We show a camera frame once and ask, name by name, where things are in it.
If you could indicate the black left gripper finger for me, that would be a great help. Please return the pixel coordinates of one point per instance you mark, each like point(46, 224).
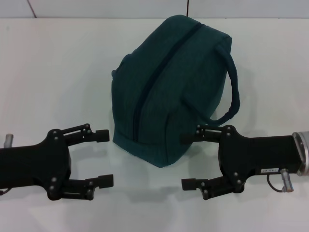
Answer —
point(101, 135)
point(101, 181)

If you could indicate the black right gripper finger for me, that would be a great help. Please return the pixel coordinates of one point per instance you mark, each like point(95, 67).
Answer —
point(193, 184)
point(190, 137)

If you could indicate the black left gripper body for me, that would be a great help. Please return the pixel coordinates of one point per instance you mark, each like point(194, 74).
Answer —
point(33, 166)

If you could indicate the dark teal zippered lunch bag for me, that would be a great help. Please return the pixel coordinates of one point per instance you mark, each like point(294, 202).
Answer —
point(173, 96)

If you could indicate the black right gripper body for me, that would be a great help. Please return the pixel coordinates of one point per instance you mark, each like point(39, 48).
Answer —
point(256, 157)

